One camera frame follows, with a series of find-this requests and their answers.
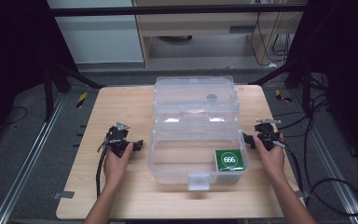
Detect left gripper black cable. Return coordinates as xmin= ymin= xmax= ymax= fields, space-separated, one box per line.
xmin=94 ymin=146 xmax=110 ymax=199

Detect white cabinet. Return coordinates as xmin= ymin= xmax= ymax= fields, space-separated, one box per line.
xmin=46 ymin=0 xmax=145 ymax=65

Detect yellow black striped tape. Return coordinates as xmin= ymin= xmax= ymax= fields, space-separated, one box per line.
xmin=275 ymin=89 xmax=294 ymax=104
xmin=76 ymin=91 xmax=89 ymax=109

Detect clear plastic storage box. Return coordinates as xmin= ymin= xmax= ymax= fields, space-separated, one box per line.
xmin=147 ymin=76 xmax=251 ymax=191

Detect wooden desk cabinet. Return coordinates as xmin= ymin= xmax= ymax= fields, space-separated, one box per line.
xmin=131 ymin=0 xmax=309 ymax=67

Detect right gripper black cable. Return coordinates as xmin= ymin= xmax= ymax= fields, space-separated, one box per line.
xmin=280 ymin=143 xmax=304 ymax=192

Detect green card numbered 666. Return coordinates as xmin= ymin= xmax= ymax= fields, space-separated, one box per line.
xmin=213 ymin=148 xmax=246 ymax=173

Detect black floor cable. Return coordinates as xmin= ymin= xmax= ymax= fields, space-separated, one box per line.
xmin=0 ymin=105 xmax=29 ymax=127
xmin=273 ymin=71 xmax=358 ymax=217

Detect black stand leg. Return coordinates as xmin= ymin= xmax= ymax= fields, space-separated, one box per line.
xmin=42 ymin=61 xmax=106 ymax=123
xmin=249 ymin=61 xmax=313 ymax=115

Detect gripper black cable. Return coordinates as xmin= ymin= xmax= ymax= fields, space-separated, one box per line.
xmin=94 ymin=146 xmax=110 ymax=199
xmin=280 ymin=143 xmax=304 ymax=192

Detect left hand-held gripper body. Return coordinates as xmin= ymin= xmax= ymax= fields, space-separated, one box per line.
xmin=97 ymin=121 xmax=134 ymax=159

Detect person's right hand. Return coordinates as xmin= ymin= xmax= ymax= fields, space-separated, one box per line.
xmin=253 ymin=133 xmax=286 ymax=185

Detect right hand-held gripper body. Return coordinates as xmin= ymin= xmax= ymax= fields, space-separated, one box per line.
xmin=253 ymin=118 xmax=287 ymax=152

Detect black horizontal bar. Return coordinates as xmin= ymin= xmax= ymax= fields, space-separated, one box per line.
xmin=49 ymin=5 xmax=308 ymax=18

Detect aluminium floor rail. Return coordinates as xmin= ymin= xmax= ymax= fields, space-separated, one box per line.
xmin=292 ymin=92 xmax=358 ymax=224
xmin=0 ymin=92 xmax=67 ymax=224

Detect person's left hand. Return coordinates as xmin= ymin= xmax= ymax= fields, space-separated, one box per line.
xmin=103 ymin=142 xmax=134 ymax=189

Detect hanging cables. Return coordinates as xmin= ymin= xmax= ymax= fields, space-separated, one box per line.
xmin=249 ymin=0 xmax=306 ymax=69

